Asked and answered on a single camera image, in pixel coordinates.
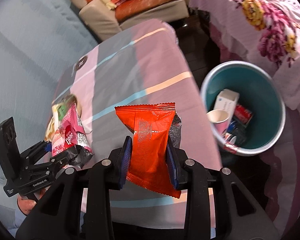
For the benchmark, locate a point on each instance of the cream packet with green label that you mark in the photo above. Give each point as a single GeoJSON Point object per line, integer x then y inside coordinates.
{"type": "Point", "coordinates": [55, 116]}

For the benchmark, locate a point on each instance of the light blue fabric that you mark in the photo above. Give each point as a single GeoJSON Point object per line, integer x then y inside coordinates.
{"type": "Point", "coordinates": [27, 55]}

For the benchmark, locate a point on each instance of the pink floral blanket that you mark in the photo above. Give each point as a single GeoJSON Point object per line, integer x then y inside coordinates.
{"type": "Point", "coordinates": [240, 17]}

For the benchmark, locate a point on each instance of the red snack packet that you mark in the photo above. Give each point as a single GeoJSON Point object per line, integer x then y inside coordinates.
{"type": "Point", "coordinates": [150, 135]}

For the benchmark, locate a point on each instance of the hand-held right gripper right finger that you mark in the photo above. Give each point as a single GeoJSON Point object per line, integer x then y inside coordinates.
{"type": "Point", "coordinates": [171, 165]}

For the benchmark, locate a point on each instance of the pink cartoon paper cup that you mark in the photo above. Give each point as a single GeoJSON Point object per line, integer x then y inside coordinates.
{"type": "Point", "coordinates": [218, 120]}

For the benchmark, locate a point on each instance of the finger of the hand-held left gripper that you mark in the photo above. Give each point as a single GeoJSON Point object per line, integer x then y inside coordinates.
{"type": "Point", "coordinates": [40, 148]}
{"type": "Point", "coordinates": [57, 162]}

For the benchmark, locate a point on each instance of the teal trash bin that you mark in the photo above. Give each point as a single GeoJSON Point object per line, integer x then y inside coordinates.
{"type": "Point", "coordinates": [262, 97]}

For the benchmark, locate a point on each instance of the pink snack packet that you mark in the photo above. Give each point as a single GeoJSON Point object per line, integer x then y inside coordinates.
{"type": "Point", "coordinates": [70, 132]}

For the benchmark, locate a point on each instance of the pink grey plaid tablecloth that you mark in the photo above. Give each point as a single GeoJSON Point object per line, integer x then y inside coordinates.
{"type": "Point", "coordinates": [145, 62]}

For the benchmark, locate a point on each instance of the person's left hand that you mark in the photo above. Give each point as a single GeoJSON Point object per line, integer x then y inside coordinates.
{"type": "Point", "coordinates": [27, 205]}

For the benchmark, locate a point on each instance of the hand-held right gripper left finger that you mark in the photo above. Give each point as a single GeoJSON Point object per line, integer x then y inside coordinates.
{"type": "Point", "coordinates": [126, 160]}

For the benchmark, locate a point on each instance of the beige sofa with orange seat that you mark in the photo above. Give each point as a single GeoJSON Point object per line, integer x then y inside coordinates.
{"type": "Point", "coordinates": [100, 12]}

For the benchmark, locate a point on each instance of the white medicine box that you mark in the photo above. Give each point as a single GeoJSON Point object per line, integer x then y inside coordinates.
{"type": "Point", "coordinates": [226, 100]}

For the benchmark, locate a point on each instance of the red soda can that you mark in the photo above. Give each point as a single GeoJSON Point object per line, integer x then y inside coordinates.
{"type": "Point", "coordinates": [243, 113]}

